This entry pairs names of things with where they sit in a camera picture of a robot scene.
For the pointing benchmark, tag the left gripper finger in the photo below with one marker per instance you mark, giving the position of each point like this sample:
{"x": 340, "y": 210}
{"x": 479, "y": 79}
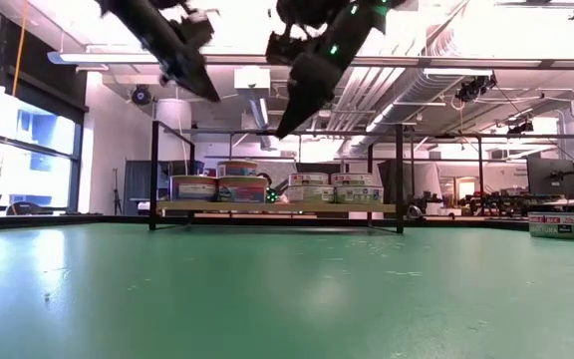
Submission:
{"x": 200, "y": 85}

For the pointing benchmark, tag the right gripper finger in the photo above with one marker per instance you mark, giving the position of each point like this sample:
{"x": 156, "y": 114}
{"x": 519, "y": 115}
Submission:
{"x": 297, "y": 112}

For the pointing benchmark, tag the green tuna can silver lid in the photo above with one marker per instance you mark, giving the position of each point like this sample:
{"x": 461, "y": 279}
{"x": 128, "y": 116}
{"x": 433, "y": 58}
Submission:
{"x": 352, "y": 179}
{"x": 311, "y": 195}
{"x": 359, "y": 195}
{"x": 566, "y": 227}
{"x": 308, "y": 179}

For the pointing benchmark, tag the black monitor on arm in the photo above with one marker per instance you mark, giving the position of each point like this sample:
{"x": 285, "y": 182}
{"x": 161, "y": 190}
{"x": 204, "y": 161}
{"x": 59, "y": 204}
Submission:
{"x": 561, "y": 174}

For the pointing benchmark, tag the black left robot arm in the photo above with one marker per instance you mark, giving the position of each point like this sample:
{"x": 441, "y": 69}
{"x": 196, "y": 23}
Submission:
{"x": 137, "y": 20}

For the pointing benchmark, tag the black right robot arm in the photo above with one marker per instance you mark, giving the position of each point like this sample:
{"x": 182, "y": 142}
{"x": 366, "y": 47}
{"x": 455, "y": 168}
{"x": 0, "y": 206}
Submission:
{"x": 347, "y": 15}

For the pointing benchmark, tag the white round column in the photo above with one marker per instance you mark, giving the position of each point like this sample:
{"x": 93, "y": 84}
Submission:
{"x": 172, "y": 124}

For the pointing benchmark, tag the white ceiling box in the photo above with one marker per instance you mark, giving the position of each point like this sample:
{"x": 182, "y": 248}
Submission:
{"x": 252, "y": 79}

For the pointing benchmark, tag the black flat screen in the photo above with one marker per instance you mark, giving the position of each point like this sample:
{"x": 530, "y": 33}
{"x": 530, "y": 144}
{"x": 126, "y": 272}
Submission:
{"x": 317, "y": 168}

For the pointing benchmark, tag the grey cabinet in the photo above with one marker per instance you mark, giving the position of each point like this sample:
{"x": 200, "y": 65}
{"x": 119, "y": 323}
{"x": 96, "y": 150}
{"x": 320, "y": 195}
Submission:
{"x": 137, "y": 187}

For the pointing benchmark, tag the black tripod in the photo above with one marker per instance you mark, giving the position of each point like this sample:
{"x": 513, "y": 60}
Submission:
{"x": 116, "y": 192}

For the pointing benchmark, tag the green table mat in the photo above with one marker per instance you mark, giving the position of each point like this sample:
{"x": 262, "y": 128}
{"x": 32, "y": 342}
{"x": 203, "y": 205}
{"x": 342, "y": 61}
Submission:
{"x": 367, "y": 309}

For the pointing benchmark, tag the black office chair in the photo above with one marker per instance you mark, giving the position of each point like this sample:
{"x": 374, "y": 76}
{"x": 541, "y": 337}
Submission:
{"x": 23, "y": 208}

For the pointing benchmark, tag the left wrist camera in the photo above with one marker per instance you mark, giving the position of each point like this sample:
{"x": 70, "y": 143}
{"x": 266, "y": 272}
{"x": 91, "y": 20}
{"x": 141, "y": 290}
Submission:
{"x": 197, "y": 27}

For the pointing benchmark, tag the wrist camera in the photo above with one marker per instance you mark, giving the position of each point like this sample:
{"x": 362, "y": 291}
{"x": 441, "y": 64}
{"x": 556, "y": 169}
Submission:
{"x": 197, "y": 27}
{"x": 282, "y": 50}

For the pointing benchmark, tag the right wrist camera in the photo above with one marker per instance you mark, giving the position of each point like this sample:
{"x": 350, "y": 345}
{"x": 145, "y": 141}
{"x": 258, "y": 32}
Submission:
{"x": 282, "y": 50}

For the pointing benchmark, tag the black round wall fan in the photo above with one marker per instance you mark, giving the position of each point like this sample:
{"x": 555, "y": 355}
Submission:
{"x": 141, "y": 95}

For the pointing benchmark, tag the silver ceiling duct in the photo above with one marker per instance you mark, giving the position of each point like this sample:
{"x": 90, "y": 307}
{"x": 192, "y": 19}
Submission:
{"x": 416, "y": 90}

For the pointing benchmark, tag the black ceiling camera rig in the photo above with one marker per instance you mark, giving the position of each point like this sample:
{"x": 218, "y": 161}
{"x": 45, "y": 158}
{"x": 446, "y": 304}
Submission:
{"x": 474, "y": 90}

